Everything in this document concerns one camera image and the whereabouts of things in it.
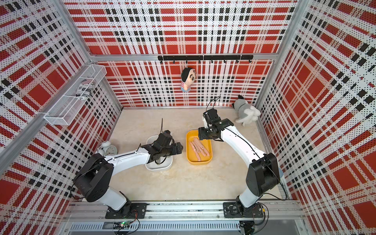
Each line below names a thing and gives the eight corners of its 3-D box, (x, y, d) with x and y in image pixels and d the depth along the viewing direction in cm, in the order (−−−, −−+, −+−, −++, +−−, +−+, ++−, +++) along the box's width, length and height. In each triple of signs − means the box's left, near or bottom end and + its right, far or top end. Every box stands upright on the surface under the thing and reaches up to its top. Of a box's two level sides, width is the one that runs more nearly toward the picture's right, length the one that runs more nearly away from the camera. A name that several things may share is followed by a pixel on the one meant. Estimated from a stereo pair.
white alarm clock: (105, 160, 92) (96, 152, 84) (110, 150, 97) (101, 141, 89) (114, 160, 92) (105, 152, 84) (118, 150, 97) (110, 141, 89)
